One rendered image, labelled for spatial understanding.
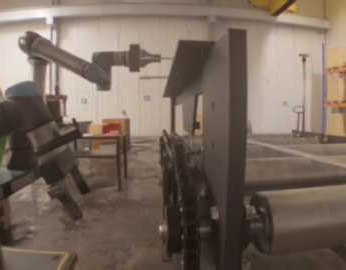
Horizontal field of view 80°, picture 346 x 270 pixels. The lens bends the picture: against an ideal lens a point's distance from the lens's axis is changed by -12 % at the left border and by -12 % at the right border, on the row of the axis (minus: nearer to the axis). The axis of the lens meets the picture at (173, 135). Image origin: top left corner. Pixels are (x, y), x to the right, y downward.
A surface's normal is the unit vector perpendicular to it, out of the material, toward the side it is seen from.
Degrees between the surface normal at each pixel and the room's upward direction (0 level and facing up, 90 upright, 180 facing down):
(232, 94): 90
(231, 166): 90
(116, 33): 90
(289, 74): 90
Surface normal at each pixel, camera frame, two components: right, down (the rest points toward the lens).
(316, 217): 0.06, -0.34
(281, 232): 0.07, -0.06
